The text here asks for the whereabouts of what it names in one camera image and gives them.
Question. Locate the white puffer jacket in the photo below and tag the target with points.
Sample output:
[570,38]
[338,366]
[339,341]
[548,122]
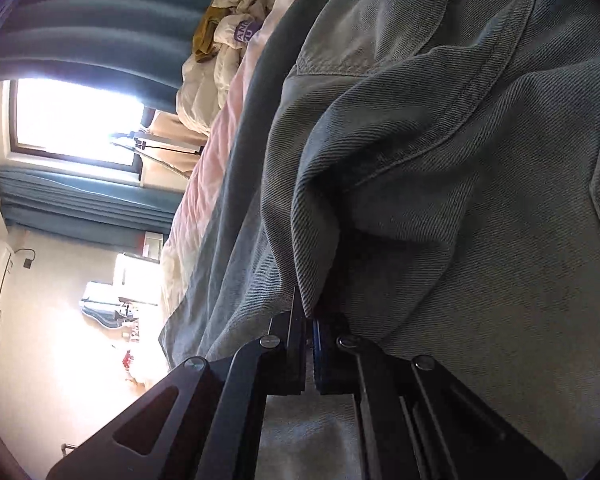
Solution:
[230,60]

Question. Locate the wide teal curtain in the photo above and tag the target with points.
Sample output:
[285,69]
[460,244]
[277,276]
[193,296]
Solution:
[105,20]

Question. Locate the pink and cream quilt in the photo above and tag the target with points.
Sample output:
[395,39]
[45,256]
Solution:
[210,150]

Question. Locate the blue denim pants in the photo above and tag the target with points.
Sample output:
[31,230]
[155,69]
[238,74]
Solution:
[455,185]

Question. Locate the white cluttered desk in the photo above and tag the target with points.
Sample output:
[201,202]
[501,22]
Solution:
[110,350]

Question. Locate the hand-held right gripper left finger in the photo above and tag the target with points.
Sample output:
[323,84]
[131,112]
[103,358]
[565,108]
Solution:
[292,360]

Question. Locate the black power adapter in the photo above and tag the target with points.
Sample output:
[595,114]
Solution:
[29,263]

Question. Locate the white chair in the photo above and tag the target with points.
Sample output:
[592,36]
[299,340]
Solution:
[130,275]

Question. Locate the mustard yellow cloth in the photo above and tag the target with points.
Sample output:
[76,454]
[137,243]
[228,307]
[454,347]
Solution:
[207,35]

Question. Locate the white wall unit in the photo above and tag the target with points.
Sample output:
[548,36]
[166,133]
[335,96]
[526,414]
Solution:
[152,247]

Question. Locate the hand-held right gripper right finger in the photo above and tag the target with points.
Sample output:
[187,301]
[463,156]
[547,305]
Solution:
[322,345]

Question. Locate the metal tripod stand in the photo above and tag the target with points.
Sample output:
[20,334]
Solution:
[147,141]

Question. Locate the window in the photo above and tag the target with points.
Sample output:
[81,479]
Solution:
[70,120]

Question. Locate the narrow teal curtain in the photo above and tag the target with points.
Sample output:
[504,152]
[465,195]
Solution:
[80,205]

